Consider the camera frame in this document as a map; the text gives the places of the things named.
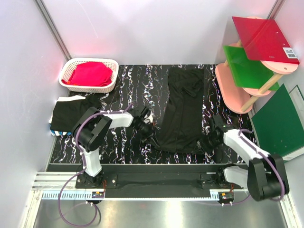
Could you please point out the light green folder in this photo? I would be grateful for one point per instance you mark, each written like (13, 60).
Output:
(246, 73)

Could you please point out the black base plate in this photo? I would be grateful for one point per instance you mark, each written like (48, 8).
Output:
(154, 185)

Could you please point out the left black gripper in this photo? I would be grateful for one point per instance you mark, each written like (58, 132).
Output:
(149, 134)

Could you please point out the white plastic basket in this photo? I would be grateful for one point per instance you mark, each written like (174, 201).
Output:
(71, 65)

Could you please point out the folded black t shirt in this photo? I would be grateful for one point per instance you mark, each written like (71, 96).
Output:
(71, 109)

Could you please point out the aluminium rail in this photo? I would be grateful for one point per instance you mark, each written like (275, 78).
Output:
(56, 179)

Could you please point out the pink wooden shelf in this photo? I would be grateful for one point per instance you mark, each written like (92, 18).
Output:
(241, 100)

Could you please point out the black graphic t shirt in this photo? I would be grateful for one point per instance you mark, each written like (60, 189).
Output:
(181, 128)

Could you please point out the pink t shirt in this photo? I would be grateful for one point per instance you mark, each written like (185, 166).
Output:
(91, 74)

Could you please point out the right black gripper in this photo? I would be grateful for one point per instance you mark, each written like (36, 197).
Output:
(202, 145)

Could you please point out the dark green binder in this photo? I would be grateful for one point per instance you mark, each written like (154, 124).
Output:
(278, 127)

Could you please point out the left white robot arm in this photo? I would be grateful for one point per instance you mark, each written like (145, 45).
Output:
(91, 129)

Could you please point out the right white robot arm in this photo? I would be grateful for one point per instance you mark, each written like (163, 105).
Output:
(265, 177)

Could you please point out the red folder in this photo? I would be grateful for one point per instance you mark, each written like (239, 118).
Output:
(263, 40)

